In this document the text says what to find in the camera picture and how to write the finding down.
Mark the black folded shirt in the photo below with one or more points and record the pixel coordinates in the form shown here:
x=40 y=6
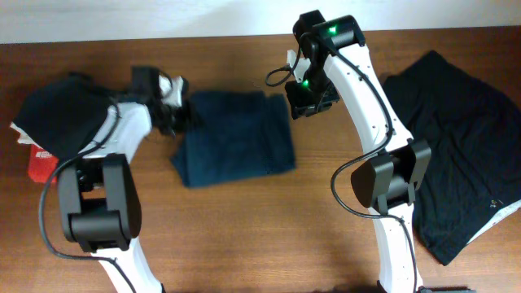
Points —
x=64 y=117

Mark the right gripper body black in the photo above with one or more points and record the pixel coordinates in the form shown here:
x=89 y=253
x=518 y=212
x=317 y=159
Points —
x=316 y=92

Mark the white garment under black shirt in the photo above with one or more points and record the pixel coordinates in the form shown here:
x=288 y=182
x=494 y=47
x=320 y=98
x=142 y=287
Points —
x=499 y=216

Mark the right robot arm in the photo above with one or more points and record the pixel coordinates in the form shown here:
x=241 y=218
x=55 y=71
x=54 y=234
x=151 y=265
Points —
x=333 y=64

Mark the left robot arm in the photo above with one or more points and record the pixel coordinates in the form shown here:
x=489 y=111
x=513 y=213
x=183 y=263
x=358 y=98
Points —
x=99 y=207

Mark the red folded shirt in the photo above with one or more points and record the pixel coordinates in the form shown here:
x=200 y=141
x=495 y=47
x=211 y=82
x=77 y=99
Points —
x=41 y=164

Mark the black unfolded shirt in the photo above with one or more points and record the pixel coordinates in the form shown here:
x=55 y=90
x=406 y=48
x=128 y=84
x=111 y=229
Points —
x=473 y=131

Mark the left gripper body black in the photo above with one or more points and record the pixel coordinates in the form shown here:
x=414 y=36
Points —
x=177 y=119

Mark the navy blue shirt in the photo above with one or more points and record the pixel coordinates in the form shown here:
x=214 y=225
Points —
x=236 y=136

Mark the white folded shirt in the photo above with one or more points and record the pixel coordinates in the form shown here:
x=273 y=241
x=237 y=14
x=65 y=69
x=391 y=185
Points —
x=23 y=137

